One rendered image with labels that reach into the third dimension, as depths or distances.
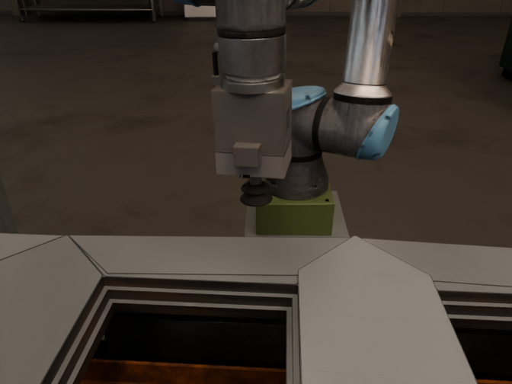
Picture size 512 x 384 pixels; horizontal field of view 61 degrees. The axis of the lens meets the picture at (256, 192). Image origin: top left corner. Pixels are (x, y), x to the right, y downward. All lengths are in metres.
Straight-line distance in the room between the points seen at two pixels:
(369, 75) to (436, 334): 0.50
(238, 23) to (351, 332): 0.36
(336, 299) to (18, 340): 0.38
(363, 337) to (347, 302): 0.06
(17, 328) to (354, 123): 0.64
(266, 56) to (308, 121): 0.44
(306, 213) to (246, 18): 0.59
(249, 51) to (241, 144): 0.10
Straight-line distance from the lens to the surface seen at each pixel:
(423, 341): 0.55
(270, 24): 0.47
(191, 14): 9.32
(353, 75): 0.88
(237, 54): 0.48
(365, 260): 0.64
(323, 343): 0.52
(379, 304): 0.58
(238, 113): 0.50
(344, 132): 0.88
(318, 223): 0.99
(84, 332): 0.59
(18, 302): 0.64
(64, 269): 0.67
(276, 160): 0.51
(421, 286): 0.62
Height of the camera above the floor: 1.25
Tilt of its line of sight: 29 degrees down
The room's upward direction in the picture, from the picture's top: straight up
